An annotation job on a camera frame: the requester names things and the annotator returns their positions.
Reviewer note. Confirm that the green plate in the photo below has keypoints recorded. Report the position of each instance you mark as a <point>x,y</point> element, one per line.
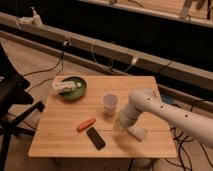
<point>77,93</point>

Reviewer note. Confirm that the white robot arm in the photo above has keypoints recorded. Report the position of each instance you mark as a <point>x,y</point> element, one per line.
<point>143,100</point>

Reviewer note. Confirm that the black eraser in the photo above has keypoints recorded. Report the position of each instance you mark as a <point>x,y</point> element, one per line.
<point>96,139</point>

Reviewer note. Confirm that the orange carrot toy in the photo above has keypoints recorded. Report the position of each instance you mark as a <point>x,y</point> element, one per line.
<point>82,126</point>

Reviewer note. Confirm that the white crumpled object on plate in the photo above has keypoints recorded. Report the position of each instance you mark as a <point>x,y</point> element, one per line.
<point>65,87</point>

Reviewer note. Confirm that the clear plastic cup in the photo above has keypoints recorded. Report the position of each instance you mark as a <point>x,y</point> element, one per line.
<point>110,103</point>

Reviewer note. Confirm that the metal rail beam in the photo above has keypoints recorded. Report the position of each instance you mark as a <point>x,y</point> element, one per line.
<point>181,72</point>

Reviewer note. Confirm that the wooden table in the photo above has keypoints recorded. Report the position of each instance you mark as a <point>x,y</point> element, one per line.
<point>56,135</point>

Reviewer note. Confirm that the white sponge block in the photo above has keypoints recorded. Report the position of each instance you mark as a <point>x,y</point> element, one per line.
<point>138,133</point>

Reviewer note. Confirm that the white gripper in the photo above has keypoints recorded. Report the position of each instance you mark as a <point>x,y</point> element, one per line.
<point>118,127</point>

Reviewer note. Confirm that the black office chair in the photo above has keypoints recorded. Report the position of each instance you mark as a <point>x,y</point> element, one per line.
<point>12,91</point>

